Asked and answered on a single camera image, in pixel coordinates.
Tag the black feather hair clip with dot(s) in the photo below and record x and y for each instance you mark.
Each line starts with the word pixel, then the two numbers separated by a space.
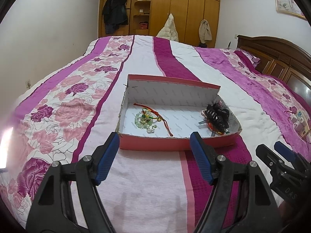
pixel 217 116

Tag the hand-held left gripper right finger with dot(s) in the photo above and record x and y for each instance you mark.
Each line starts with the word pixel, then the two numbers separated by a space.
pixel 201 157

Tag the dark wooden headboard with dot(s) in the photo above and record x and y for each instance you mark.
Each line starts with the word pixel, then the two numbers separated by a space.
pixel 279 55

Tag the beige hanging garment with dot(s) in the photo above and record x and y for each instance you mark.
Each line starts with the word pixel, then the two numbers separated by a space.
pixel 205 31

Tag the white wall outlet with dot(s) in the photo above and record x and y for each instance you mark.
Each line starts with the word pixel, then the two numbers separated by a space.
pixel 28 84

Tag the pearl earring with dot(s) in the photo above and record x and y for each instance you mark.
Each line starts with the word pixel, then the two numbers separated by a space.
pixel 151 129

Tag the pink floral pillow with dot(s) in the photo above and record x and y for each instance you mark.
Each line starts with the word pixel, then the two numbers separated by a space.
pixel 247 57

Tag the red shelf box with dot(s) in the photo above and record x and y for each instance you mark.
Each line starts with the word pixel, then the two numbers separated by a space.
pixel 144 25

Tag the framed wall picture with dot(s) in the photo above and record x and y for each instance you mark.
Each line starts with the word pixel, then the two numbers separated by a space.
pixel 288 0

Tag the dark hanging jackets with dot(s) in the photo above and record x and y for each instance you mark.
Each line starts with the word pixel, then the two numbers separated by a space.
pixel 115 12

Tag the beige down coat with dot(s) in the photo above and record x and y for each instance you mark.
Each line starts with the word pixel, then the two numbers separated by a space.
pixel 168 30

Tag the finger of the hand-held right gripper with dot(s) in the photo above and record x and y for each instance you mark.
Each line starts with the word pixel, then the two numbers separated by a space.
pixel 286 151
pixel 269 161

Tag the bed with floral pink bedspread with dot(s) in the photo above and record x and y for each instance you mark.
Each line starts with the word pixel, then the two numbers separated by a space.
pixel 73 102

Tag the red cardboard box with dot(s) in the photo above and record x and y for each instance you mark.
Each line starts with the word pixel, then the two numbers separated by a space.
pixel 158 144

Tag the wooden wardrobe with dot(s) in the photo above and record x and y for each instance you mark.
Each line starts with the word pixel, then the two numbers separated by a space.
pixel 184 9

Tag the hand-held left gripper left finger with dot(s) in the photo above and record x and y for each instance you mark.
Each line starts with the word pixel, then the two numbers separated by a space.
pixel 108 155

